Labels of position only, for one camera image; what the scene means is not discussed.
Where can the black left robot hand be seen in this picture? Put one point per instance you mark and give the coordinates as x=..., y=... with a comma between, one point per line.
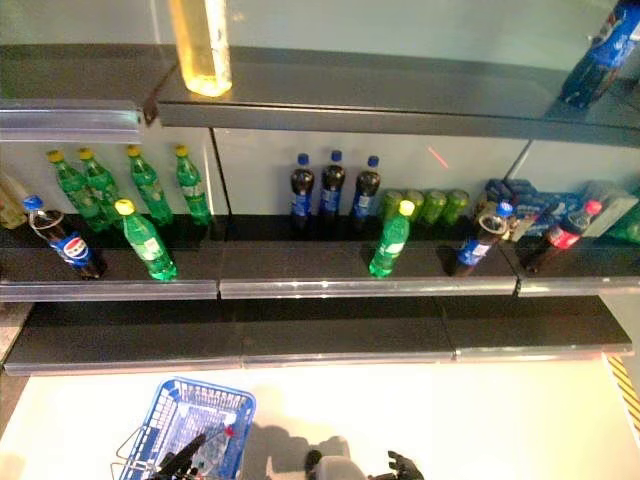
x=180, y=462

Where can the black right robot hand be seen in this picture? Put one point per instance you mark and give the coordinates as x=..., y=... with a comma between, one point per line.
x=407, y=470

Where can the clear water bottle red cap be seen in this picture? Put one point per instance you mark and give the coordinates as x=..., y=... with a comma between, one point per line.
x=215, y=447

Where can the blue plastic shopping basket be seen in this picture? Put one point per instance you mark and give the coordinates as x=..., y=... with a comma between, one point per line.
x=175, y=395

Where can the silver right robot leg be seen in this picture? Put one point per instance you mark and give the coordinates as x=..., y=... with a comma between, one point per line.
x=340, y=470

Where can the black store shelf board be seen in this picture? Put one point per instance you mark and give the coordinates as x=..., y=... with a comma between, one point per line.
x=275, y=260
x=300, y=330
x=350, y=95

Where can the yellow black hazard tape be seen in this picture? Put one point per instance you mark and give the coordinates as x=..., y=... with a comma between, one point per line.
x=625, y=395

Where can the Coca-Cola bottle red label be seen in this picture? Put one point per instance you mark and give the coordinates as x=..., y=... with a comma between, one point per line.
x=560, y=237

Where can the blue Oreo cookie box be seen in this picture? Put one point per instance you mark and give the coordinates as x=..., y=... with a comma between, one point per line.
x=497, y=192
x=522, y=187

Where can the blue Oreo box cone picture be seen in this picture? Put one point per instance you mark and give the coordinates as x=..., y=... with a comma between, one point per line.
x=550, y=210

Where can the white grey snack box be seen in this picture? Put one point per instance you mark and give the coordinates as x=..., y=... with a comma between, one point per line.
x=615, y=207

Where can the large yellow tea bottle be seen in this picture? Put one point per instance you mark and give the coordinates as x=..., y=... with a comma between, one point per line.
x=202, y=50

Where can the large Pepsi cola bottle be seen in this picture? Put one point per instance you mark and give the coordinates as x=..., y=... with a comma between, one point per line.
x=600, y=55

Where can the clear plastic price rail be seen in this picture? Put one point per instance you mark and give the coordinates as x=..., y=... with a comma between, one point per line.
x=350, y=288
x=100, y=290
x=575, y=286
x=65, y=122

